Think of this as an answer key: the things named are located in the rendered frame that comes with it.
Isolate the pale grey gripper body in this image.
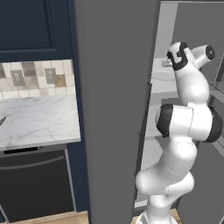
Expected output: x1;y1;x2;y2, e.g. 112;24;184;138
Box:
161;58;174;68

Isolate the white fridge shelf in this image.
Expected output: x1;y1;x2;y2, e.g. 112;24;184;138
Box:
150;57;182;95

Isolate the grey fridge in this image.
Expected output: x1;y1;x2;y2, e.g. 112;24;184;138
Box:
133;0;224;224

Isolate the navy cupboard side panel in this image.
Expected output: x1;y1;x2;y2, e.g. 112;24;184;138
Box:
66;0;92;224

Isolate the navy cupboard door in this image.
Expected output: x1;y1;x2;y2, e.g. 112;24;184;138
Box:
0;0;73;63

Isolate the black dishwasher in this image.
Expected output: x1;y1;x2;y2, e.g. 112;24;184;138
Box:
0;143;78;224

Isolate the grey wall socket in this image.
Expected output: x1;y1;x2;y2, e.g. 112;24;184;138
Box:
43;67;58;85
10;69;26;88

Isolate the dark dishwasher handle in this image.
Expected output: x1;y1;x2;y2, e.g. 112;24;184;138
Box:
0;155;66;172

